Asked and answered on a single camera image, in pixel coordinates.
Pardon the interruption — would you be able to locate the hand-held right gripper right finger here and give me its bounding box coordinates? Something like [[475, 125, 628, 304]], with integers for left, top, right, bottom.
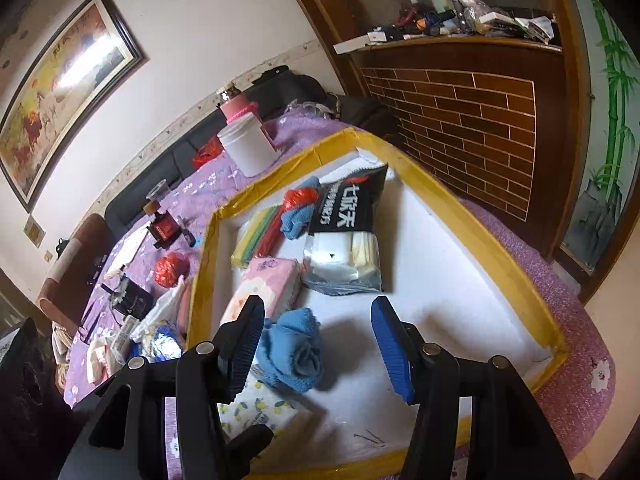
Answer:
[[370, 296, 576, 480]]

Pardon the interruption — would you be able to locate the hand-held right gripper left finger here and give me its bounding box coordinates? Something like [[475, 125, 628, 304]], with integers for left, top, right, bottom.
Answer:
[[57, 294, 275, 480]]

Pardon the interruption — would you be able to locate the blue towel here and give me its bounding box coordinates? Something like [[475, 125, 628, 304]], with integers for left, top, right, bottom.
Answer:
[[256, 307, 325, 393]]

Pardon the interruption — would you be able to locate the yellow-taped white foam box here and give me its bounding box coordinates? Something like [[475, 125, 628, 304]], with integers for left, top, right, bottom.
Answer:
[[186, 127, 568, 480]]

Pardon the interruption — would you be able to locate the bag of coloured tubes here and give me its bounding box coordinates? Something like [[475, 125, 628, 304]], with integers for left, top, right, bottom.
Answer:
[[231, 205, 286, 266]]

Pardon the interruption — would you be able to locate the lemon print tissue pack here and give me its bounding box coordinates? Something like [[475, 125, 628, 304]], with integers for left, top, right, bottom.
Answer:
[[217, 375, 313, 441]]

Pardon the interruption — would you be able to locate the pink tissue pack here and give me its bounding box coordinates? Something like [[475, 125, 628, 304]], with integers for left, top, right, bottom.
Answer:
[[220, 257, 303, 326]]

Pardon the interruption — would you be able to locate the blue white crocheted item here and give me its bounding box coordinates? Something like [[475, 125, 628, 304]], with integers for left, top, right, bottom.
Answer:
[[142, 321, 183, 361]]

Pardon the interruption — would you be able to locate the white plastic bag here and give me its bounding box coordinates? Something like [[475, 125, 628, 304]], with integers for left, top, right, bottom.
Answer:
[[132, 275, 188, 341]]

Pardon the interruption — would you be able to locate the black electric motor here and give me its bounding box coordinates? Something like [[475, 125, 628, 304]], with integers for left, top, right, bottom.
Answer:
[[101, 275, 153, 321]]

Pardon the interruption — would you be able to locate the black pen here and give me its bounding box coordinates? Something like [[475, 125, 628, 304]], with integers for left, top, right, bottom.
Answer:
[[175, 216, 196, 247]]

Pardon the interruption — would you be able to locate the folded blue cloth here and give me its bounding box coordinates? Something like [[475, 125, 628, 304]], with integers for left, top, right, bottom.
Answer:
[[280, 205, 321, 238]]

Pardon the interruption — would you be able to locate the red black box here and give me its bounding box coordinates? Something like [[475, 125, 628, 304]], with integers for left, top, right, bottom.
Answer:
[[147, 212, 183, 248]]

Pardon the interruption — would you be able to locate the cream cloth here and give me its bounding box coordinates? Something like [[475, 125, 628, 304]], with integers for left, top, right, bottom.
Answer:
[[86, 337, 126, 385]]

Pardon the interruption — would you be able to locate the black and clear sealed packet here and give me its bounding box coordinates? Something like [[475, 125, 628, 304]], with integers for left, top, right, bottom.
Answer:
[[302, 162, 390, 295]]

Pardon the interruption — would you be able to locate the crumpled red bag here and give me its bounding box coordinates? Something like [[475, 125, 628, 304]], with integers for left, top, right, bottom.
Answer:
[[284, 176, 323, 211]]

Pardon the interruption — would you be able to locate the clear plastic cup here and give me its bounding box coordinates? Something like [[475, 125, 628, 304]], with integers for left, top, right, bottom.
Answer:
[[146, 180, 171, 206]]

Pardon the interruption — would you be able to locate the dark sofa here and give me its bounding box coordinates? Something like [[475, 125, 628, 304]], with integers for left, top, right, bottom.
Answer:
[[105, 75, 401, 241]]

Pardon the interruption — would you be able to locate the white draped cloth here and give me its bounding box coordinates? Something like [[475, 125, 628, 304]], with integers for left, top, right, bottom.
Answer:
[[50, 322, 71, 396]]

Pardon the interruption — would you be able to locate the brown chair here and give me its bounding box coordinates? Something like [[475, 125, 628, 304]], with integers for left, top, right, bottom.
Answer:
[[37, 212, 116, 311]]

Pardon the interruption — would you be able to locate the small red plastic bag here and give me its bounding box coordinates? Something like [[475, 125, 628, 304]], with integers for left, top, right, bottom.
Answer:
[[192, 140, 223, 168]]

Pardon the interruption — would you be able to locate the white plastic jar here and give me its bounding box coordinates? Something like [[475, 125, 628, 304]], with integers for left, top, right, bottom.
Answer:
[[217, 112, 281, 177]]

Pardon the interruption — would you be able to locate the dark bulky object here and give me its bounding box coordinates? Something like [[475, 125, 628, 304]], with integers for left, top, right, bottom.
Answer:
[[0, 317, 76, 480]]

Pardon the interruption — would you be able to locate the jar with pink knitted sleeve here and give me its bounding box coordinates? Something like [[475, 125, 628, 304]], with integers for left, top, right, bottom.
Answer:
[[216, 82, 261, 123]]

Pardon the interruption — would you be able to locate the brown wooden cabinet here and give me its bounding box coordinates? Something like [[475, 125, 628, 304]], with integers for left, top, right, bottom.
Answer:
[[272, 0, 640, 306]]

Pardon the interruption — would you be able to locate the white flat box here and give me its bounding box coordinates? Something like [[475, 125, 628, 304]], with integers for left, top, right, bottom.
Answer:
[[332, 35, 373, 54]]

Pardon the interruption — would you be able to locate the shelf clutter pile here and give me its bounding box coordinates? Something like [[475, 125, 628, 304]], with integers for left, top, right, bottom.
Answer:
[[370, 0, 561, 46]]

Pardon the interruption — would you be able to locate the small wall plaque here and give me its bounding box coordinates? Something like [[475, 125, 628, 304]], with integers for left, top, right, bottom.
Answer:
[[22, 215, 48, 248]]

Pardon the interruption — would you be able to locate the framed wall painting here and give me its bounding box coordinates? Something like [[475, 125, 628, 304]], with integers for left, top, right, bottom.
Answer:
[[0, 0, 148, 213]]

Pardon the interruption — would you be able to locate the bamboo wall painting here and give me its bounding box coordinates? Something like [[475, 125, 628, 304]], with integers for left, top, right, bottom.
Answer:
[[560, 0, 640, 271]]

